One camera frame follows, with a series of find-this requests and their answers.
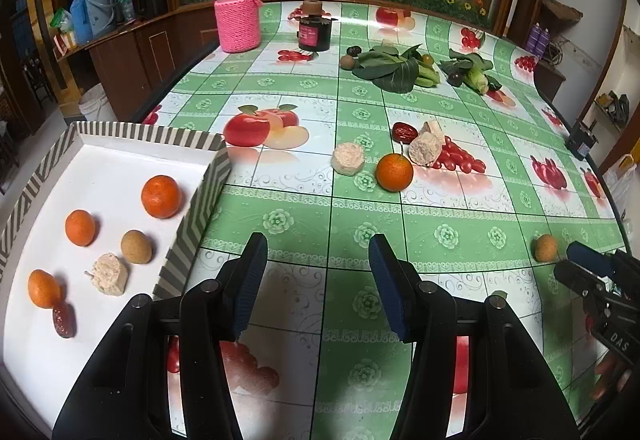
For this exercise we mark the dark purple plum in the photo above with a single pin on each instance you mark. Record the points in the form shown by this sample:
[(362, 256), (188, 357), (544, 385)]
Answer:
[(455, 78)]

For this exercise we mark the green fruit-print tablecloth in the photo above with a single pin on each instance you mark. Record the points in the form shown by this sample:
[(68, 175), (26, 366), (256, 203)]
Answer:
[(320, 220)]

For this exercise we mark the grey blue thermos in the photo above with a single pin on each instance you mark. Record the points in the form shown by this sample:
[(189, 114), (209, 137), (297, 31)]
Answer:
[(100, 12)]

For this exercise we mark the round brown fruit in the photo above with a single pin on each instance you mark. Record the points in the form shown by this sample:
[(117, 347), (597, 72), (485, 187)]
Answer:
[(545, 247), (136, 247)]

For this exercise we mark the dark jar with brown lid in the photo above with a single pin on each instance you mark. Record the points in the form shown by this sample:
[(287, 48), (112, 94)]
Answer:
[(314, 29)]

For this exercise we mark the tiny brown fruit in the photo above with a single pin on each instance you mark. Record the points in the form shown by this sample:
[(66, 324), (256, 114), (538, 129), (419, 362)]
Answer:
[(347, 62)]

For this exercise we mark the white plastic bag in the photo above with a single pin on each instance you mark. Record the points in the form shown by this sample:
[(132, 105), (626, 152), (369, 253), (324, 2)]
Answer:
[(625, 180)]

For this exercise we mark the striped white cardboard box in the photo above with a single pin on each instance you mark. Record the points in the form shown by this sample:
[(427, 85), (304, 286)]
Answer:
[(125, 159)]

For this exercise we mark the black electric motor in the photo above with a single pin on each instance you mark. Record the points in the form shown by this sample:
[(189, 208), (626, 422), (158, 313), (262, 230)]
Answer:
[(582, 140)]

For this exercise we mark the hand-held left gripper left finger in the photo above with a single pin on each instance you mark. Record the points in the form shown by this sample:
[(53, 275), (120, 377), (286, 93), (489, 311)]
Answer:
[(250, 280)]

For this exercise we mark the purple bottle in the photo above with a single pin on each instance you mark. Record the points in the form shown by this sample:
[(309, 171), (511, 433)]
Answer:
[(531, 39), (543, 42)]

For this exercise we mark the white bucket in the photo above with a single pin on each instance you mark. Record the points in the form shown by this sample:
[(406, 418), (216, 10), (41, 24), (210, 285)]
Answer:
[(95, 105)]

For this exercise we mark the pale green cabbage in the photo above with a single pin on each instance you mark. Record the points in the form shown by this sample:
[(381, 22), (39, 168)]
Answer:
[(475, 75)]

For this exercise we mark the person's right hand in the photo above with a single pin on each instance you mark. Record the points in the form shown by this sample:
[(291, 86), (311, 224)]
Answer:
[(610, 372)]

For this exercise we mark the light green bok choy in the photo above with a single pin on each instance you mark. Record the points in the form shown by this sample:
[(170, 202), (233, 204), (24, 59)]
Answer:
[(427, 75)]

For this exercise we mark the large orange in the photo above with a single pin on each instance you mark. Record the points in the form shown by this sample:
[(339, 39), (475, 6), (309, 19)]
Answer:
[(160, 196)]

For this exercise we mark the sugarcane piece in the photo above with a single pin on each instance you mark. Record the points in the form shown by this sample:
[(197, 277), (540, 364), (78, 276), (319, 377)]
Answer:
[(422, 152), (110, 274), (347, 158), (435, 128)]

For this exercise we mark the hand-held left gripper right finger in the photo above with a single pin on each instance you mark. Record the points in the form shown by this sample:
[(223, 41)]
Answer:
[(390, 290)]

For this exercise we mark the red date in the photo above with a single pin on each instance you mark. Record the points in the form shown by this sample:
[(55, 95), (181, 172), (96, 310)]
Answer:
[(64, 320), (404, 132)]

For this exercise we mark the dark green leafy vegetable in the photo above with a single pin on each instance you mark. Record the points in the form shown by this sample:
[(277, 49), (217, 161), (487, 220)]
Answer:
[(390, 67)]

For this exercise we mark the jar with pink knitted cover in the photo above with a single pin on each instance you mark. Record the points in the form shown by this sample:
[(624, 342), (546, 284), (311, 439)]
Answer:
[(237, 14)]

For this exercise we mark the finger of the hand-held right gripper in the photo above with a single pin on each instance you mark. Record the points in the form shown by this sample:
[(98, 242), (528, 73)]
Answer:
[(587, 256), (575, 277)]

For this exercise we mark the wooden cabinet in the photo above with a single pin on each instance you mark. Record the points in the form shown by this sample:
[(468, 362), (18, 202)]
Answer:
[(150, 54)]

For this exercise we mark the small dark red fruit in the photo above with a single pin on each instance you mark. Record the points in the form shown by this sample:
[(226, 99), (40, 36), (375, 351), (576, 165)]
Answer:
[(354, 51)]

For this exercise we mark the dark eggplant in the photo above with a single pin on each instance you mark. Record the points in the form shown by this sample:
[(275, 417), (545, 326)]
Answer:
[(494, 83)]

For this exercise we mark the small orange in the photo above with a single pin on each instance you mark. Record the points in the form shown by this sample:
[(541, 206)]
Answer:
[(394, 172), (42, 288), (80, 228)]

